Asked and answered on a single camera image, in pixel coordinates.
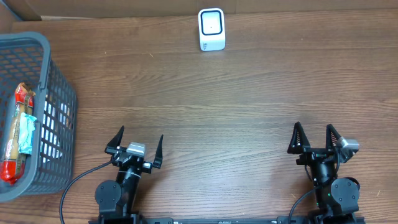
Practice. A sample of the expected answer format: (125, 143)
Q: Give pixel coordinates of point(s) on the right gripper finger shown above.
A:
(331, 136)
(299, 143)

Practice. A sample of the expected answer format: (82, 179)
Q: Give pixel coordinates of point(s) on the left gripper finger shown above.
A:
(159, 151)
(116, 140)

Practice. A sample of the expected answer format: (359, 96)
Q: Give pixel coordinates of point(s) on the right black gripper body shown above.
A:
(311, 155)

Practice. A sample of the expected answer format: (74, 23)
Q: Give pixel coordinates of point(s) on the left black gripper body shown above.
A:
(129, 159)

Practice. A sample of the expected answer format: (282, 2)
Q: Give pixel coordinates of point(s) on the teal snack packet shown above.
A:
(27, 133)

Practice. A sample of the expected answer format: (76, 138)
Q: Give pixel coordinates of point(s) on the long orange snack package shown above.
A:
(13, 160)

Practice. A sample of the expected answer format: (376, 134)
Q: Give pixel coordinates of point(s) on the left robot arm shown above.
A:
(115, 198)

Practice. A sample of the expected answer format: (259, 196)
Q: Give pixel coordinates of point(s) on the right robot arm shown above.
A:
(336, 198)

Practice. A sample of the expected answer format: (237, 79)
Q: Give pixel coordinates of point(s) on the white barcode scanner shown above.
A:
(211, 29)

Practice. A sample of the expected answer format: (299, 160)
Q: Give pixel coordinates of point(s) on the grey plastic mesh basket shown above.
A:
(26, 57)

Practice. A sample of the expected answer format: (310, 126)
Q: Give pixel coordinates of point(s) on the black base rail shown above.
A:
(141, 220)

